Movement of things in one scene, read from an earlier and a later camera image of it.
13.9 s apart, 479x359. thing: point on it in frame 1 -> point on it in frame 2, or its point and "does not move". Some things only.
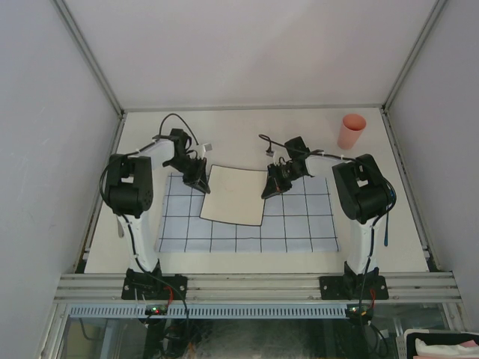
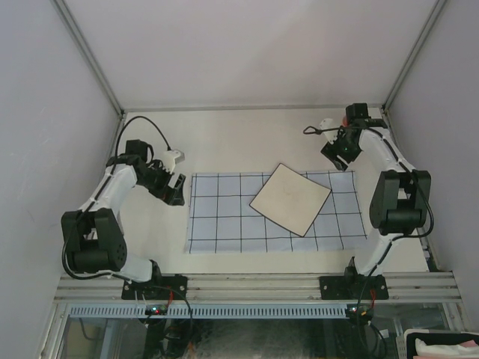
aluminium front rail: x=90 y=288 does not move
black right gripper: x=273 y=186 -> x=330 y=151
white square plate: x=235 y=195 -> x=291 y=199
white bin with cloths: x=441 y=344 does not move
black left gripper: x=196 y=181 -> x=172 y=197
